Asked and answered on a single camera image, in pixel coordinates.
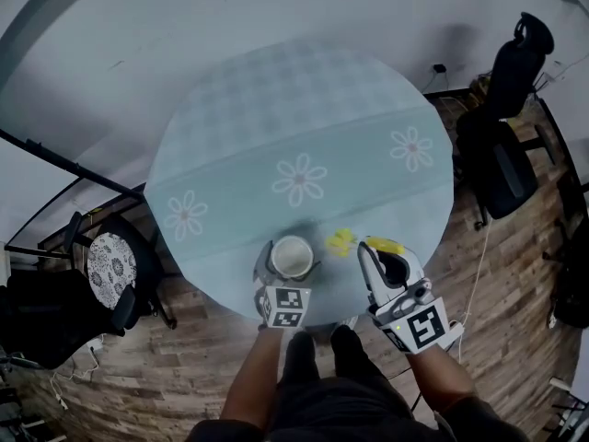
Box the person's right forearm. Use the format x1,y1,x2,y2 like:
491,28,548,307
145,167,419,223
403,344,476,414

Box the person's black shirt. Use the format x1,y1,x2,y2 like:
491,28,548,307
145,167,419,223
185,395,531,442

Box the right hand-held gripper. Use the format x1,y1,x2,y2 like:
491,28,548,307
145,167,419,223
356,241,462,355

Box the floral seat cushion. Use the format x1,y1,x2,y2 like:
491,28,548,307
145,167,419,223
87,232,139,312

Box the black office chair with headrest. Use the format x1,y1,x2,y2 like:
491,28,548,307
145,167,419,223
454,11,556,230

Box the black low-back office chair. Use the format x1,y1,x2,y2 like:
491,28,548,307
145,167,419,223
0,208,179,371

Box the white ceramic cup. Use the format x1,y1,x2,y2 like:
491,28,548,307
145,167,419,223
269,234,318,282

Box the person's black trousers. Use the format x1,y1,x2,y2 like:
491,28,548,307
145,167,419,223
274,323,416,442

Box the thin white floor cable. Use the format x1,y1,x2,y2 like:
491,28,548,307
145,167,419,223
49,336,101,410

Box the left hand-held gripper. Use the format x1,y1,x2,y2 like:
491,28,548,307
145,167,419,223
252,240,322,332

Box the black-framed whiteboard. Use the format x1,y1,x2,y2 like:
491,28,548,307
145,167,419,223
0,128,149,249

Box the person's left forearm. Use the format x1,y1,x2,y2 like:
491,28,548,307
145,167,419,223
219,326,285,433

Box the white power cable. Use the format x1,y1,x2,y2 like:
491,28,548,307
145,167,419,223
458,227,492,364

